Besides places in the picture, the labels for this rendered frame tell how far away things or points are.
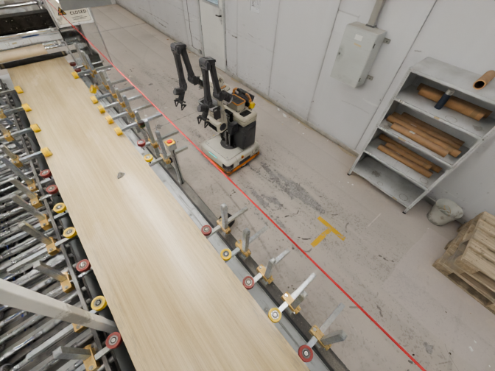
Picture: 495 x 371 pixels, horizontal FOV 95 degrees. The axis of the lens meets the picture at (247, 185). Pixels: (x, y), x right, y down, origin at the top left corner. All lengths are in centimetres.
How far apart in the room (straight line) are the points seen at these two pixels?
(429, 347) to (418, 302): 38
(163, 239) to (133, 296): 40
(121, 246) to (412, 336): 269
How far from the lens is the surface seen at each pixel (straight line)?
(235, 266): 197
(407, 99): 306
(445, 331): 319
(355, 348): 271
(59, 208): 235
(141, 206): 204
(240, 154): 320
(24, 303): 125
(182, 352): 161
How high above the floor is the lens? 248
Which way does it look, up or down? 51 degrees down
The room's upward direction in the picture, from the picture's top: 4 degrees clockwise
